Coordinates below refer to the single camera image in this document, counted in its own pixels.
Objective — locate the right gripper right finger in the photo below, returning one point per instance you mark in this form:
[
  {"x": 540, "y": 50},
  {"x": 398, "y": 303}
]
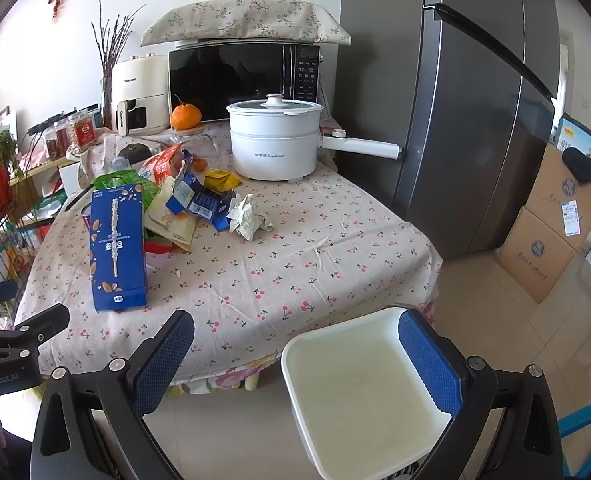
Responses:
[{"x": 526, "y": 443}]

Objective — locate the floral microwave cover cloth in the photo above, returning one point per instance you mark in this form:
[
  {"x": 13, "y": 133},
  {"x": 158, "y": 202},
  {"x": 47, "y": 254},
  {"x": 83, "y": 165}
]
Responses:
[{"x": 296, "y": 20}]

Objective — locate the orange tangerine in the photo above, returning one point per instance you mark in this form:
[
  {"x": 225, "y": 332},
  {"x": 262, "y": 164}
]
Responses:
[{"x": 185, "y": 117}]

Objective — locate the dried branches vase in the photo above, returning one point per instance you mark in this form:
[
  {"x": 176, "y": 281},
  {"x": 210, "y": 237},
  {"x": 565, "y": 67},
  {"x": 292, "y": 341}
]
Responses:
[{"x": 110, "y": 39}]

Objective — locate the lower cardboard box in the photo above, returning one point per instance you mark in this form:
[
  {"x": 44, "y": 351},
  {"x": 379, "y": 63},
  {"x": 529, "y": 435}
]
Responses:
[{"x": 534, "y": 255}]

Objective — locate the blue torn milk carton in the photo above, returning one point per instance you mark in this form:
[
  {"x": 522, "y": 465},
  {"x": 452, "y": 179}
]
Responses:
[{"x": 189, "y": 195}]

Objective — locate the wire storage rack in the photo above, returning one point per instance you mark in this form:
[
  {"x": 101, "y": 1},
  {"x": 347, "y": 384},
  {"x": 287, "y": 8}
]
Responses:
[{"x": 18, "y": 197}]

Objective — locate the yellow crumpled wrapper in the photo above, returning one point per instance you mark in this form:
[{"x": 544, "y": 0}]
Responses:
[{"x": 221, "y": 181}]

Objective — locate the red labelled jar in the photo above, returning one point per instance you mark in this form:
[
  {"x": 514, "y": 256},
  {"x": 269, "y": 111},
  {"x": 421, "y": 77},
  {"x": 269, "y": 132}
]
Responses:
[{"x": 82, "y": 130}]

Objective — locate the green plastic bag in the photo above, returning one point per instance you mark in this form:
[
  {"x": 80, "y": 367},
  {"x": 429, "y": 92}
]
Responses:
[{"x": 128, "y": 177}]

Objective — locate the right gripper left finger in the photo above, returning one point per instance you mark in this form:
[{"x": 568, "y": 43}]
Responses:
[{"x": 91, "y": 425}]

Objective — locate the blue almond snack box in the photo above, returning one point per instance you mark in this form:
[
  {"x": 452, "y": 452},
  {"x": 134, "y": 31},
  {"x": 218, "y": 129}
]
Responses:
[{"x": 117, "y": 253}]

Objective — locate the orange white flour bag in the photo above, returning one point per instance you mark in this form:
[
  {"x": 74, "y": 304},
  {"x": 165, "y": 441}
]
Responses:
[{"x": 167, "y": 163}]

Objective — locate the upper cardboard box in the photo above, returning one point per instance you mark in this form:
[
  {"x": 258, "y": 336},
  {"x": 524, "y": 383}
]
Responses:
[{"x": 561, "y": 201}]

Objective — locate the small red tomatoes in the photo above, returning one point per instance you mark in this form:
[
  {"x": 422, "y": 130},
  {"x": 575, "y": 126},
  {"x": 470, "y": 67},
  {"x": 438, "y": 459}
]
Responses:
[{"x": 199, "y": 164}]

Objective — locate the white electric cooking pot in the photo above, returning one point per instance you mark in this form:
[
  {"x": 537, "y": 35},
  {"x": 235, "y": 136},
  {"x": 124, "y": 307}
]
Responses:
[{"x": 275, "y": 139}]

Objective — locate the black pouch on box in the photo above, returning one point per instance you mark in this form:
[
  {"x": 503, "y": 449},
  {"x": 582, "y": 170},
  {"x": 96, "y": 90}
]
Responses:
[{"x": 578, "y": 163}]

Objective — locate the blue printed box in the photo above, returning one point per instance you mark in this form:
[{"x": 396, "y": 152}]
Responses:
[{"x": 573, "y": 134}]

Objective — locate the cherry print tablecloth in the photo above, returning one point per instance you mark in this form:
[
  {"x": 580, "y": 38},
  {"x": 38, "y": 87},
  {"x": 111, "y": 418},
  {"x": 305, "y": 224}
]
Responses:
[{"x": 333, "y": 253}]

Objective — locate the cream paper bag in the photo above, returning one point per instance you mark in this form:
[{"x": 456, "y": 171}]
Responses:
[{"x": 177, "y": 228}]

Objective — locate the white air fryer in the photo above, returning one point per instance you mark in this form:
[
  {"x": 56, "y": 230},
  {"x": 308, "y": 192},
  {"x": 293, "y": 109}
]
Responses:
[{"x": 140, "y": 101}]

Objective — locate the cardboard box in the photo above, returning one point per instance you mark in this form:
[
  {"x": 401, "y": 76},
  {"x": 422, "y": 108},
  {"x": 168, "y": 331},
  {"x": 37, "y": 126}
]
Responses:
[
  {"x": 534, "y": 255},
  {"x": 561, "y": 201}
]

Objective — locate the white plastic trash bin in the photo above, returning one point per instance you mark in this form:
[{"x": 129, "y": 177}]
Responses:
[{"x": 361, "y": 407}]

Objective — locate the black microwave oven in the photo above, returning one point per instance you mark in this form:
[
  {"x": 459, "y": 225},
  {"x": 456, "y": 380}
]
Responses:
[{"x": 214, "y": 74}]

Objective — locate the grey refrigerator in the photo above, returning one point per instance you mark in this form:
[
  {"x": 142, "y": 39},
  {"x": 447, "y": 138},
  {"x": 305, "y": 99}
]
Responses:
[{"x": 465, "y": 88}]

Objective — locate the white paper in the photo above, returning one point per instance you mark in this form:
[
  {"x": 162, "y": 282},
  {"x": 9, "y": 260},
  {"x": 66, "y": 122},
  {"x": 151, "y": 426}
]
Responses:
[{"x": 244, "y": 218}]

